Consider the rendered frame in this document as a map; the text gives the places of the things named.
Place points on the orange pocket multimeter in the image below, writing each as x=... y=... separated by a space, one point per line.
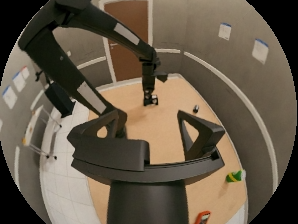
x=203 y=217

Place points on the green drink can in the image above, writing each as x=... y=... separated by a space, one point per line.
x=236 y=176

